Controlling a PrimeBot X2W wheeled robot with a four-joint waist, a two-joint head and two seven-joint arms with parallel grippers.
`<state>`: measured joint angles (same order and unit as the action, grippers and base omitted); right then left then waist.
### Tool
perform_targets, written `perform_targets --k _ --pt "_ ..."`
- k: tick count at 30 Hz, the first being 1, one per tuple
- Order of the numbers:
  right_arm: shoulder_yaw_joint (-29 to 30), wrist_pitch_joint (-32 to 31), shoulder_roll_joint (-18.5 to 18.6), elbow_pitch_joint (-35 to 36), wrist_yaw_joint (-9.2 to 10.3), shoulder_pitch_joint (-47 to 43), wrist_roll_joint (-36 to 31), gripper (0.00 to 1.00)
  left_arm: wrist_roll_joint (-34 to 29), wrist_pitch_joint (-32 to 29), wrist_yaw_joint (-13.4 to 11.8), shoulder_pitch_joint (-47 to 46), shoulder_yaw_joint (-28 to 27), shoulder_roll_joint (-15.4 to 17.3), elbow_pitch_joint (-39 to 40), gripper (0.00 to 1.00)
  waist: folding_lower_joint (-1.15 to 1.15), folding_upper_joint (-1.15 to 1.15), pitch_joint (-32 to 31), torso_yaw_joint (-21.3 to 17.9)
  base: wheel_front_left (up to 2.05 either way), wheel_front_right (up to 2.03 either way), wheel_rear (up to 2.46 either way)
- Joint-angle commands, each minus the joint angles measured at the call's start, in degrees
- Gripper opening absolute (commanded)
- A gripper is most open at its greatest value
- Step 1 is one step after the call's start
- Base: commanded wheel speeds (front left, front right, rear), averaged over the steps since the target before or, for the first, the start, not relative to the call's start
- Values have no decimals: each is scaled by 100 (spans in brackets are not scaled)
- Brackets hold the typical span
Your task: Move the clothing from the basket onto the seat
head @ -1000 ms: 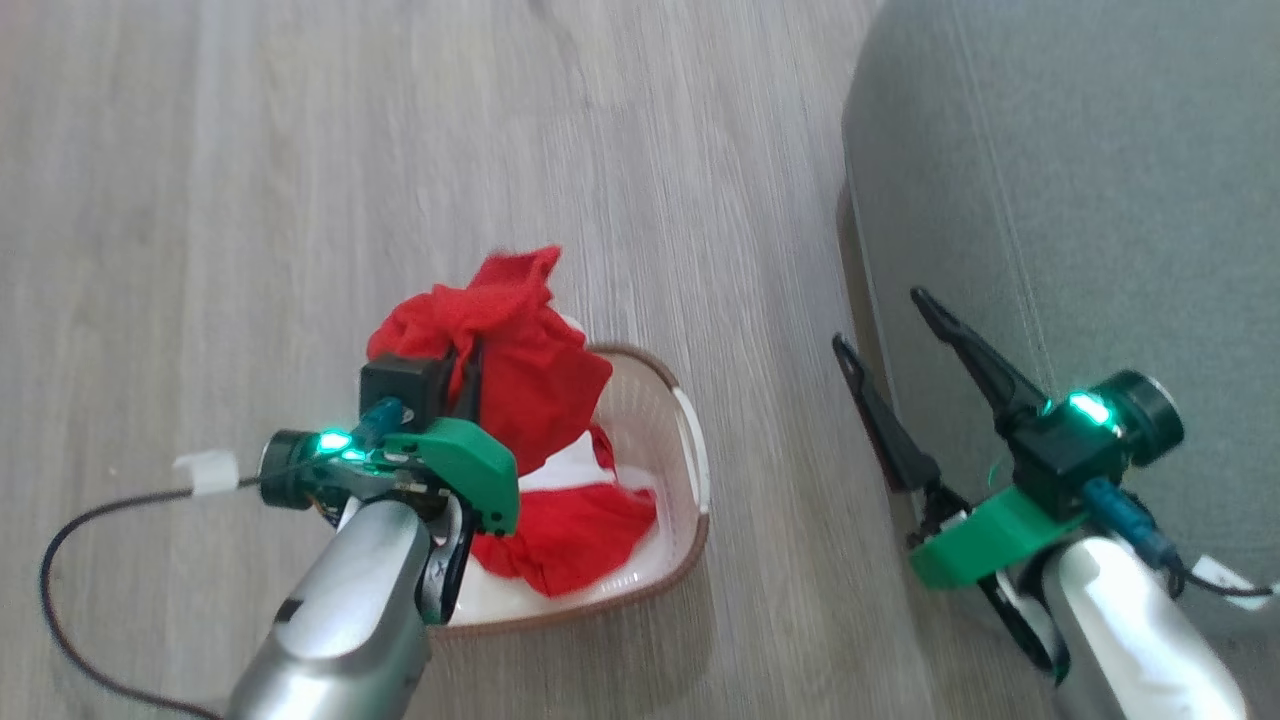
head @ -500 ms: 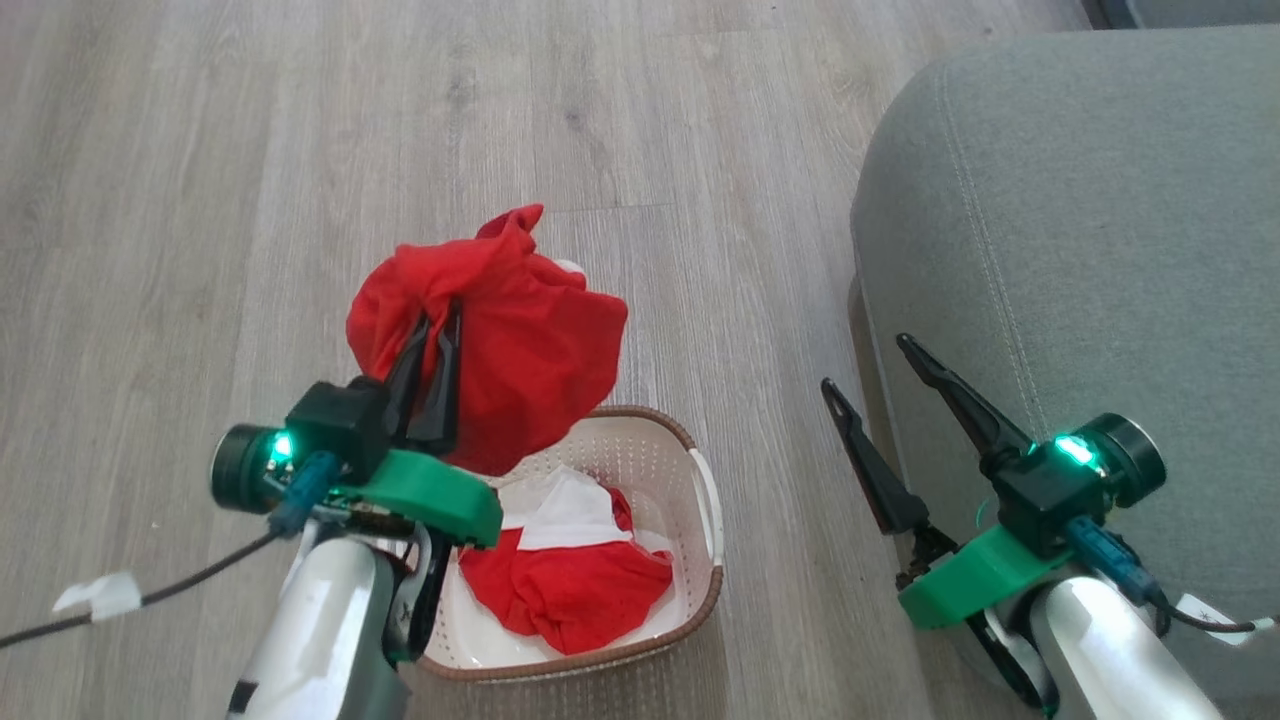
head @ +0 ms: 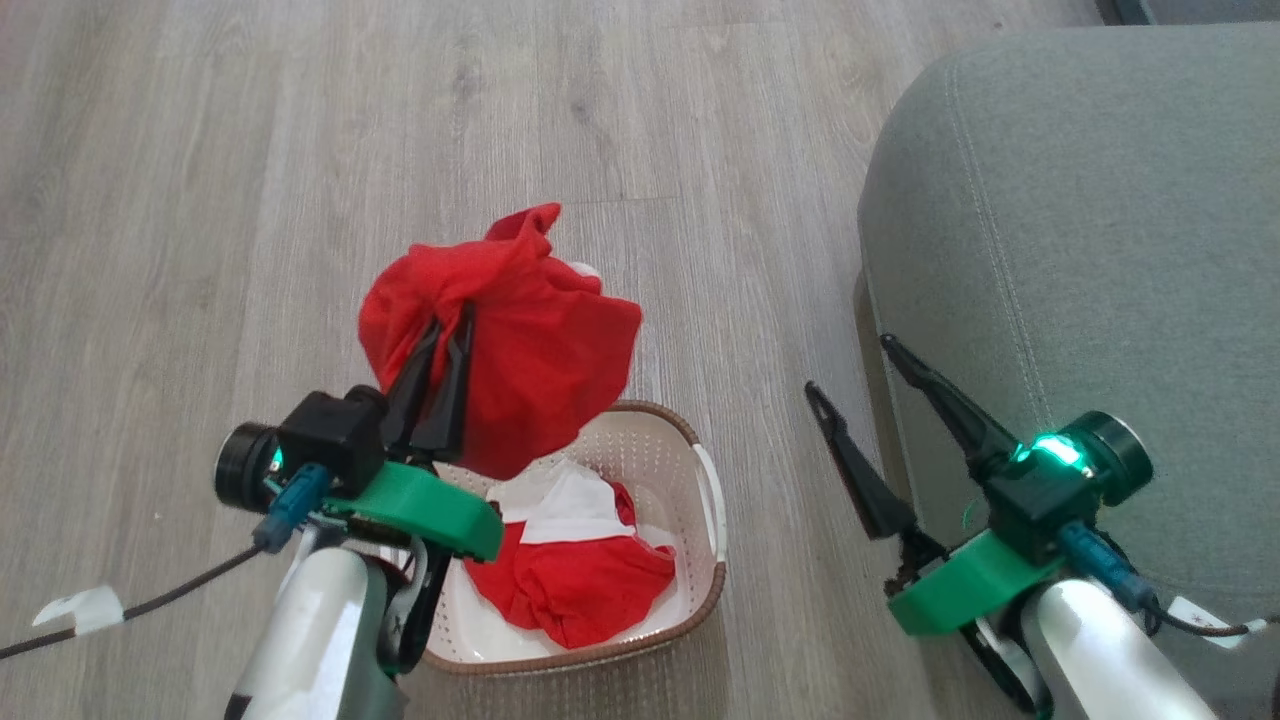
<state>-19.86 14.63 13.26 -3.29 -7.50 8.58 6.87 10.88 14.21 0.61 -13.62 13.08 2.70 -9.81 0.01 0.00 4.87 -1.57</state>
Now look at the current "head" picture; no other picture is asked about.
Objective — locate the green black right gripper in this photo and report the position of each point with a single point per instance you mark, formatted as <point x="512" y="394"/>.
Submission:
<point x="960" y="590"/>

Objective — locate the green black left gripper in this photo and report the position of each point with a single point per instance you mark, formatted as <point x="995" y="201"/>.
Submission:
<point x="440" y="510"/>

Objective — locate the red cloth garment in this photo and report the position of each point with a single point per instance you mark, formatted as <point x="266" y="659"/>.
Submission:
<point x="540" y="350"/>

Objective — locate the red and white garment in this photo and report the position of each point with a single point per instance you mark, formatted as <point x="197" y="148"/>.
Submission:
<point x="580" y="590"/>

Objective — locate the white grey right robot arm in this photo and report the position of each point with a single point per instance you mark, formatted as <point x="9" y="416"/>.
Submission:
<point x="1100" y="650"/>

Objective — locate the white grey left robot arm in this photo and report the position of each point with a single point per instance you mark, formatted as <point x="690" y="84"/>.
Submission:
<point x="310" y="640"/>

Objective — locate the cream laundry basket brown rim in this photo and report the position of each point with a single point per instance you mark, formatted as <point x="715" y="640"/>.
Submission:
<point x="640" y="440"/>

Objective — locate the grey fabric sofa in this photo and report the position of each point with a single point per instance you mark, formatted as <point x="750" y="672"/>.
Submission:
<point x="1100" y="250"/>

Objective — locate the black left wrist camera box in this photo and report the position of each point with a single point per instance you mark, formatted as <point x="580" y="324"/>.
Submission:
<point x="330" y="435"/>

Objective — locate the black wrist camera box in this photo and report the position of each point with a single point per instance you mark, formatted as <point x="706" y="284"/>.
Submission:
<point x="1035" y="505"/>
<point x="330" y="435"/>

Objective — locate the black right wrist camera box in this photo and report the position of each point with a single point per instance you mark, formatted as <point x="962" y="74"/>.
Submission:
<point x="1035" y="505"/>

